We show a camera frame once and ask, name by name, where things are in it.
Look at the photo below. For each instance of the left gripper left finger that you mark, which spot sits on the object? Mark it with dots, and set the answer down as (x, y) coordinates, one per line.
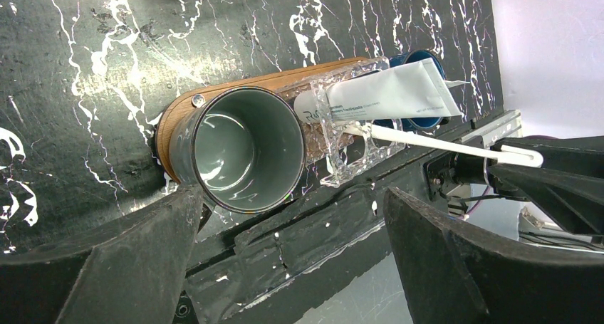
(129, 270)

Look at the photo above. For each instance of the dark blue mug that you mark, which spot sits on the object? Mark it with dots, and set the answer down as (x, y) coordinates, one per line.
(412, 90)

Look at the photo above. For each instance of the brown wooden oval tray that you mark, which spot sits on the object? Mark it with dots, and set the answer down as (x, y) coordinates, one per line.
(190, 106)

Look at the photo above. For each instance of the black capped toothpaste tube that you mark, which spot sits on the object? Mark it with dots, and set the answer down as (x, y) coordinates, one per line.
(349, 100)

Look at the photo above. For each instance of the clear packaged toothbrushes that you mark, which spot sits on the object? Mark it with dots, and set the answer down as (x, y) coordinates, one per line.
(348, 148)

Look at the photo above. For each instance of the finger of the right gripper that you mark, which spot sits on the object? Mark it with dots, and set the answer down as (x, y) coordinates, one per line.
(573, 201)
(581, 154)

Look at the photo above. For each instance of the grey green mug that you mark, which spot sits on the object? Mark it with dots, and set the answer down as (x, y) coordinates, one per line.
(247, 152)

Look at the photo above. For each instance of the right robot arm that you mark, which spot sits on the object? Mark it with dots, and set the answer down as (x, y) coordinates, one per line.
(456, 168)

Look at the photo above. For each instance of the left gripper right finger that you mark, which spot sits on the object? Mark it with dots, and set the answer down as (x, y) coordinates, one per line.
(455, 272)

